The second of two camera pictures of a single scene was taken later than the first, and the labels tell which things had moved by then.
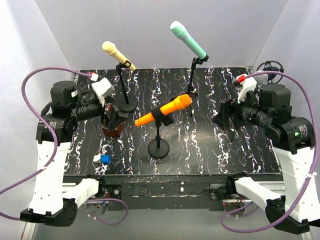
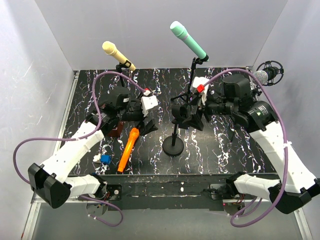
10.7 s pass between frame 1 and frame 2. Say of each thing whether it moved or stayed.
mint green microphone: stayed
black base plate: stayed
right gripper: moved
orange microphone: moved
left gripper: moved
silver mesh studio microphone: stayed
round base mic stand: moved
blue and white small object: stayed
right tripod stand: stayed
